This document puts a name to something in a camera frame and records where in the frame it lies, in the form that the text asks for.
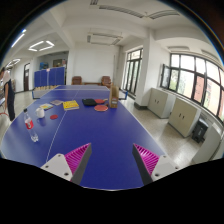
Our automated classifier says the right brown armchair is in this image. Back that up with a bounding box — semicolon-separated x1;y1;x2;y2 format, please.
101;76;112;88

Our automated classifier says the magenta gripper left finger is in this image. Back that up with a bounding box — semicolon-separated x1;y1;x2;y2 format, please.
42;143;92;185

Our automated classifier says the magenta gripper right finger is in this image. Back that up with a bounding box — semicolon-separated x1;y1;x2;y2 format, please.
132;144;180;185

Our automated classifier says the brown armchair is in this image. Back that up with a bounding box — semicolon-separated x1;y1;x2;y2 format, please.
101;76;112;88
72;76;82;85

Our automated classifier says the yellow book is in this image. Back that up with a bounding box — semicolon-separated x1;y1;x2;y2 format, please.
63;100;79;110

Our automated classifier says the person in dark clothes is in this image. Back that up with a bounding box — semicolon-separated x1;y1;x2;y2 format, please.
0;68;15;121

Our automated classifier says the red table tennis paddle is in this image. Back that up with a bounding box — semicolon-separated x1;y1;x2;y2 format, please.
94;105;108;112

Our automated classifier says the white cup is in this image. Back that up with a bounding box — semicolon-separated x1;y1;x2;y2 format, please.
35;108;45;118

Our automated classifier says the far beige cabinet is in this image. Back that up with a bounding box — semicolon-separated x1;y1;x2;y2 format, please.
148;88;176;119

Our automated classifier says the black paddle case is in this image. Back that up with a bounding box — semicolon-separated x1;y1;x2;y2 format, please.
82;98;97;106

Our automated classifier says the clear plastic water bottle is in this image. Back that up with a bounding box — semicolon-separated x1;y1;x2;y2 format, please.
23;109;39;142

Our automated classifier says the beige cabinet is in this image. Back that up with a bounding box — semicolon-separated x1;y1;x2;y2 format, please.
148;88;176;119
168;98;201;137

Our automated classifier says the black trash bin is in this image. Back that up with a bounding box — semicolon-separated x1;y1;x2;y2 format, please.
192;119;208;143

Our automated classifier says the brown cardboard box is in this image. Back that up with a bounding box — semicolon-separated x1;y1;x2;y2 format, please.
109;86;119;108

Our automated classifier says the yellow green booklet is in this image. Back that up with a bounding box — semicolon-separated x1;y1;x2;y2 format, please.
40;103;53;110

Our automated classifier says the small red coaster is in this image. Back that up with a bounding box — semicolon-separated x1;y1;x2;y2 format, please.
50;114;58;120

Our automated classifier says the left brown armchair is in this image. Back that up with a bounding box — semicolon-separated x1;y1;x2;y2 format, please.
72;76;82;85

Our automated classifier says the blue partition screen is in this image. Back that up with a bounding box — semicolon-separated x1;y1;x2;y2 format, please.
34;67;65;87

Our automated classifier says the grey notebook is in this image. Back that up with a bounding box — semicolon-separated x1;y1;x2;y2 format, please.
50;100;63;106

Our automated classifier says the blue table tennis table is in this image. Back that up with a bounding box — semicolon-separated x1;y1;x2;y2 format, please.
0;85;163;190

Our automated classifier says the near beige cabinet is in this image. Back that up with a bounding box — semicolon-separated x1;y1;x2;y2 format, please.
168;98;201;137

